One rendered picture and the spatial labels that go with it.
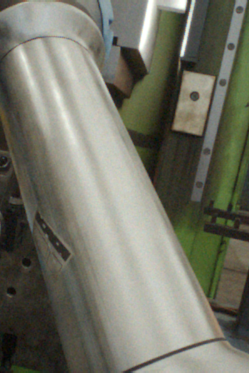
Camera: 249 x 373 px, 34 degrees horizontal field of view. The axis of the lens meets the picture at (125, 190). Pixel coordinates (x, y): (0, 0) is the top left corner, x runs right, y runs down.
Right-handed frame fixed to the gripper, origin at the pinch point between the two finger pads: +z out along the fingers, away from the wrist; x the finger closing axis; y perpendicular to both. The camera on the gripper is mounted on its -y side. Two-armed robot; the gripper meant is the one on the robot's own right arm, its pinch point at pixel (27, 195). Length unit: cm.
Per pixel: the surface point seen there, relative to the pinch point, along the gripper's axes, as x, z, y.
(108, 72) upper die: 5.8, 30.7, -29.6
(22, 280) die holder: -5.8, 24.7, 28.7
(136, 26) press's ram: 11, 31, -42
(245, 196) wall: 168, 631, 58
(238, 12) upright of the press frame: 36, 45, -54
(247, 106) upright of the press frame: 44, 45, -29
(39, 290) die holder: -0.7, 24.7, 30.3
